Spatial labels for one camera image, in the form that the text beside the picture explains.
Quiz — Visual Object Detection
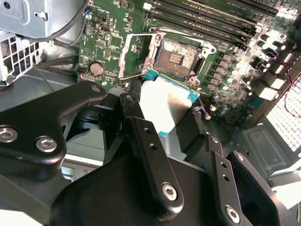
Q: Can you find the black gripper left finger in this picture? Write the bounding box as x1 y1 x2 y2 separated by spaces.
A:
0 79 185 215

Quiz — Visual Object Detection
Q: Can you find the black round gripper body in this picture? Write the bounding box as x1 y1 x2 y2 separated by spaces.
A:
50 150 221 226

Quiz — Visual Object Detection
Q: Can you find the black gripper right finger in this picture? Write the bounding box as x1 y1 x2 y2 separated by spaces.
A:
175 108 284 226

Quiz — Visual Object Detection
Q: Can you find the silver CPU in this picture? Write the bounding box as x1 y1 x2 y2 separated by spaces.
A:
140 68 201 137

